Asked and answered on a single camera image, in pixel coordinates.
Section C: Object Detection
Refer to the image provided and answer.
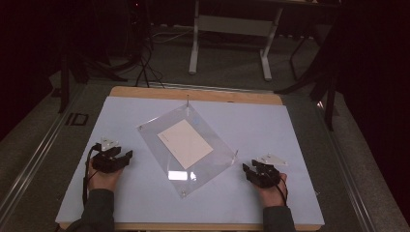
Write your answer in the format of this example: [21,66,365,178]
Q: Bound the black floor cables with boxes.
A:
[134,30,166,89]

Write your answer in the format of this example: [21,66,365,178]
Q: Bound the person's right hand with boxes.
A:
[254,172,288,209]

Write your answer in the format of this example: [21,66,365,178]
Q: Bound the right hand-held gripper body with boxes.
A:
[252,154,289,189]

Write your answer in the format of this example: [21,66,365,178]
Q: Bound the pale blue table mat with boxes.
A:
[54,96,326,226]

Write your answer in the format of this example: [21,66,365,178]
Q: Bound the white metal desk frame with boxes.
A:
[188,0,285,82]

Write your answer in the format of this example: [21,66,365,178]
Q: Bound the metal floor rail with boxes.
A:
[0,82,87,224]
[312,100,379,232]

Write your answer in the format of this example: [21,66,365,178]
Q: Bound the white cable on floor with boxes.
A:
[150,23,195,44]

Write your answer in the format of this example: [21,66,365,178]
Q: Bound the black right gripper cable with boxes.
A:
[275,176,289,208]

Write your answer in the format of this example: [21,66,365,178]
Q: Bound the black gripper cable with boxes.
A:
[275,176,289,208]
[81,143,103,208]

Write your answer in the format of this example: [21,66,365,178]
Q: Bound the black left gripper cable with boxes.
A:
[81,143,103,208]

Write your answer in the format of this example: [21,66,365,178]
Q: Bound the clear acrylic photo frame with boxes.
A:
[136,94,240,199]

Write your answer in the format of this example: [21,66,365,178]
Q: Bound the person's left hand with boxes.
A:
[87,157,126,193]

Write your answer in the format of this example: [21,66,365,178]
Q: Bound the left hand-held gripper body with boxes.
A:
[91,137,128,174]

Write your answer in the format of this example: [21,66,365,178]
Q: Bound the black stand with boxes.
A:
[274,0,343,132]
[57,38,130,114]

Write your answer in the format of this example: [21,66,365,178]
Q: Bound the photo print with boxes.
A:
[157,118,215,171]

